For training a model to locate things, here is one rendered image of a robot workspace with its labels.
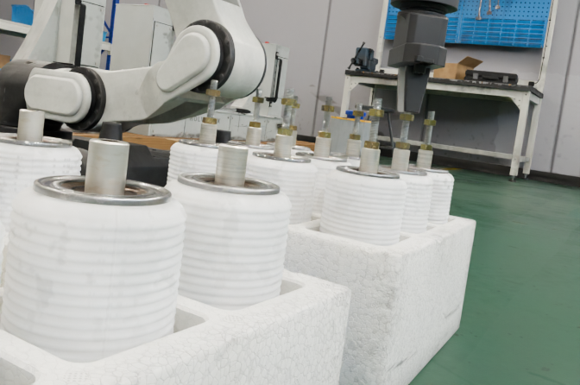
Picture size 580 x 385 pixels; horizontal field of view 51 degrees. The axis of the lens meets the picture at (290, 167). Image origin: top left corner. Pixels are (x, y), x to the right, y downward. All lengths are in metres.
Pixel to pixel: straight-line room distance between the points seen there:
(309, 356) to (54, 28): 2.86
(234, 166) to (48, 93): 1.05
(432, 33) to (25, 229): 0.59
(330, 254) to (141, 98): 0.74
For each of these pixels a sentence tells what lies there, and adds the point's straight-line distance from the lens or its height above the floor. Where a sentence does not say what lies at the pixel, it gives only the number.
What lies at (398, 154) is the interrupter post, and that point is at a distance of 0.82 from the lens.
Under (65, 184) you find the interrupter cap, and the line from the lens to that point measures 0.37.
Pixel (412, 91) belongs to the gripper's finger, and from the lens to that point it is 0.81.
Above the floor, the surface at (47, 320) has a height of 0.19.
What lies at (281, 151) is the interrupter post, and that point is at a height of 0.26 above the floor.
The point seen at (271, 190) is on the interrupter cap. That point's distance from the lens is 0.43.
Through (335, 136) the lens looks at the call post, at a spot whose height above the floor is 0.28.
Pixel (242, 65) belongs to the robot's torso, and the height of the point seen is 0.39.
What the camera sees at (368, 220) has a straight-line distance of 0.68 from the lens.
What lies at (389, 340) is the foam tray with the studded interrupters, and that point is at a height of 0.09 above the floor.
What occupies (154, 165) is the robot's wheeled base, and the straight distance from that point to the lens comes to 1.18.
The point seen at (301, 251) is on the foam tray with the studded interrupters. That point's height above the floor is 0.16.
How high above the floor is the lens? 0.31
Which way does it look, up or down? 5 degrees down
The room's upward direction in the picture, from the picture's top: 8 degrees clockwise
